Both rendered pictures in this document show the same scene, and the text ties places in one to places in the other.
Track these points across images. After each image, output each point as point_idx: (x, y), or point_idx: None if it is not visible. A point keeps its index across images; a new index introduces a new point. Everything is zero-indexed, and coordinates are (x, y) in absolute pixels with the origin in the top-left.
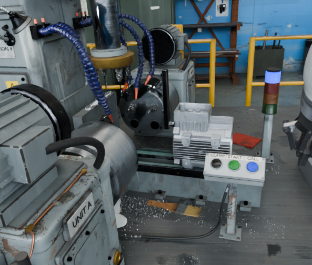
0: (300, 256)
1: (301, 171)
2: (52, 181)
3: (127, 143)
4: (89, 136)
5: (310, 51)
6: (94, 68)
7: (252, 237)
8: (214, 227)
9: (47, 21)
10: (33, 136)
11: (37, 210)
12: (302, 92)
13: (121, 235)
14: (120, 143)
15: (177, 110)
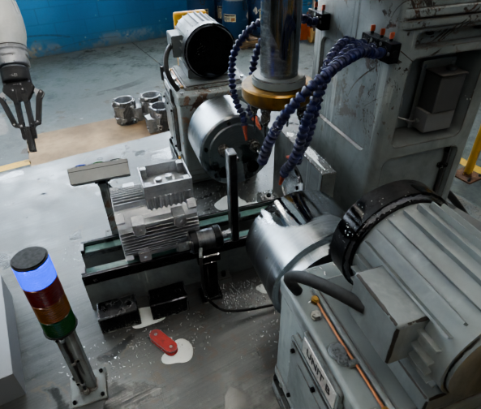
0: (53, 238)
1: (23, 374)
2: (186, 75)
3: (201, 132)
4: (165, 57)
5: (21, 15)
6: (229, 58)
7: (96, 238)
8: None
9: (335, 14)
10: (169, 32)
11: (175, 70)
12: (27, 51)
13: (208, 197)
14: (202, 125)
15: (185, 170)
